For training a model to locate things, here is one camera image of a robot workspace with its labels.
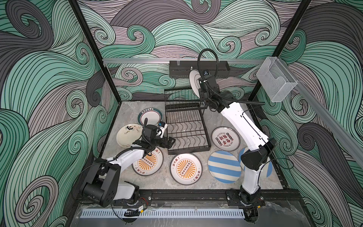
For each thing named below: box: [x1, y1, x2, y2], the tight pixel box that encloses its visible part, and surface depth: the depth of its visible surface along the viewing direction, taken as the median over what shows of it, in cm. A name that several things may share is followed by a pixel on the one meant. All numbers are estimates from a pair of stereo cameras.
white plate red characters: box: [211, 126, 241, 152], surface depth 97 cm
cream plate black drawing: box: [116, 123, 143, 149], surface depth 102 cm
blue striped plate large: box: [207, 150, 242, 184], surface depth 85 cm
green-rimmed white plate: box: [137, 107, 164, 127], surface depth 113 cm
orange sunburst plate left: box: [131, 147, 165, 177], surface depth 86 cm
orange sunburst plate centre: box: [169, 153, 203, 186], surface depth 85 cm
